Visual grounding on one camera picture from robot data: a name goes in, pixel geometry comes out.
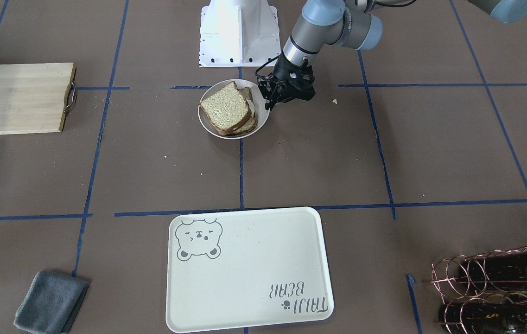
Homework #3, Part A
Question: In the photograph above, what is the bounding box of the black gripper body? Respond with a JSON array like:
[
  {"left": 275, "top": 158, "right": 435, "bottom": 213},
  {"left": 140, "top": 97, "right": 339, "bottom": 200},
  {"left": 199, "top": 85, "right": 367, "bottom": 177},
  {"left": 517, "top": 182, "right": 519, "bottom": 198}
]
[{"left": 256, "top": 55, "right": 316, "bottom": 103}]

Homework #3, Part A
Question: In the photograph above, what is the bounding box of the white round plate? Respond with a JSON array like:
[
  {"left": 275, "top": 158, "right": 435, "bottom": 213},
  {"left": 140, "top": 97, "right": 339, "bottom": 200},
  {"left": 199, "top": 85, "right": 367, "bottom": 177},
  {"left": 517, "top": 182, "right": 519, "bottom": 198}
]
[{"left": 198, "top": 79, "right": 270, "bottom": 139}]

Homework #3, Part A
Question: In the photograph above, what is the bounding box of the bread slice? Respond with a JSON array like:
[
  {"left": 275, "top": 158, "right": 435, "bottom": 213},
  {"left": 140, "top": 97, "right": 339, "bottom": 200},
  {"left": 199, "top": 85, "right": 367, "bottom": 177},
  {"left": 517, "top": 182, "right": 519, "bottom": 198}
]
[
  {"left": 199, "top": 80, "right": 253, "bottom": 135},
  {"left": 227, "top": 87, "right": 257, "bottom": 136}
]

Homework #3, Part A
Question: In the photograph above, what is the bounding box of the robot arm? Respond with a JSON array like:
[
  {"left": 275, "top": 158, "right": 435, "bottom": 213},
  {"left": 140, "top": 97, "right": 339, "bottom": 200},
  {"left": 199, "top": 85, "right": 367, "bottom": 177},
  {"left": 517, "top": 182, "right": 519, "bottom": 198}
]
[{"left": 255, "top": 0, "right": 413, "bottom": 110}]

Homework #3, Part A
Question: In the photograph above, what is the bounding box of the cream bear serving tray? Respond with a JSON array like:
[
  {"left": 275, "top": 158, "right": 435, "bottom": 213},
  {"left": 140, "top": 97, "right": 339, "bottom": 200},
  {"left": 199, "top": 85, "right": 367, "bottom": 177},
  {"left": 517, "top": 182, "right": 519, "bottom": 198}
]
[{"left": 165, "top": 207, "right": 335, "bottom": 334}]

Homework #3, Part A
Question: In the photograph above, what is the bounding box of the wooden cutting board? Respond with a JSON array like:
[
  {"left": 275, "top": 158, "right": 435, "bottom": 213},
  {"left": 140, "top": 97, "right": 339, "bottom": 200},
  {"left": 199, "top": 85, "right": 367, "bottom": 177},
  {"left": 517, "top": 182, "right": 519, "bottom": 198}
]
[{"left": 0, "top": 63, "right": 76, "bottom": 135}]

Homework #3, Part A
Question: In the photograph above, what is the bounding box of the grey folded cloth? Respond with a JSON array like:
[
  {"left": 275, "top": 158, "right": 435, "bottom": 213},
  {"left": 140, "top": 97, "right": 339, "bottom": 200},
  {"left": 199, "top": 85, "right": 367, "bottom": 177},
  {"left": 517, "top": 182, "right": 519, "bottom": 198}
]
[{"left": 13, "top": 270, "right": 90, "bottom": 334}]

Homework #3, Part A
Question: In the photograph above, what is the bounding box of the dark green wine bottle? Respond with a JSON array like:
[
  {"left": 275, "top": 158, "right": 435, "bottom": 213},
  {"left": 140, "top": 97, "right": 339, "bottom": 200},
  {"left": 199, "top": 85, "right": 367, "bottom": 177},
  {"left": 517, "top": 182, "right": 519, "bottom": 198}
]
[{"left": 458, "top": 252, "right": 527, "bottom": 292}]

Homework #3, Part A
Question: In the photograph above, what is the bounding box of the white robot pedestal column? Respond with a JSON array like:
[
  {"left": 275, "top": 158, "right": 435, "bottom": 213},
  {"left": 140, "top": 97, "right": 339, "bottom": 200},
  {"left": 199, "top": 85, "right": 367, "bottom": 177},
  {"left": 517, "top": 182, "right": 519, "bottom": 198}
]
[{"left": 198, "top": 0, "right": 281, "bottom": 68}]

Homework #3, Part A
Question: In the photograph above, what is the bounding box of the copper wire bottle rack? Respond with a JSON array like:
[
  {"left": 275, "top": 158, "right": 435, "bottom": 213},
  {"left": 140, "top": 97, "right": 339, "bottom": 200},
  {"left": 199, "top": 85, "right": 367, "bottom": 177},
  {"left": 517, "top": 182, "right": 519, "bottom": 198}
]
[{"left": 427, "top": 246, "right": 527, "bottom": 334}]

